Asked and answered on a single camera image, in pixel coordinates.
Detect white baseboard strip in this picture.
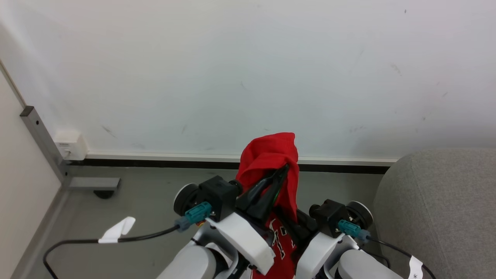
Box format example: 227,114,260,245
64,152,399,174

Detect teal cable connector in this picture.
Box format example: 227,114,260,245
338,219,370,243
175,201,213,232

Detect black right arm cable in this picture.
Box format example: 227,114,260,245
364,236,436,279

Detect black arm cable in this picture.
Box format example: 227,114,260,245
364,236,436,279
43,225,181,279

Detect red printed jersey clothing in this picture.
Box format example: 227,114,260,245
235,132,301,279

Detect plain white cable tag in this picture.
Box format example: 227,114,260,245
98,217,136,244

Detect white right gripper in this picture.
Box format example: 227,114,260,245
271,211,345,279

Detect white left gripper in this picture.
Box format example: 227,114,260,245
205,164,290,276

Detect teal left cable connector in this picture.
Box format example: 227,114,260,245
175,201,213,232

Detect grey fabric sofa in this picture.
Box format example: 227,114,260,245
373,147,496,279

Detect grey metal frame post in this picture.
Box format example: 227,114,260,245
20,106,121,190

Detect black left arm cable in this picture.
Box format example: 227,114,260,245
43,225,181,279

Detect white cable tag with mark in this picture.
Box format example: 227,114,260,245
408,256,424,279

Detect white wall socket box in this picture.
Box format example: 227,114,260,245
53,130,88,161

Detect teal right cable connector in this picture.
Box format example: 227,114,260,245
338,219,370,243

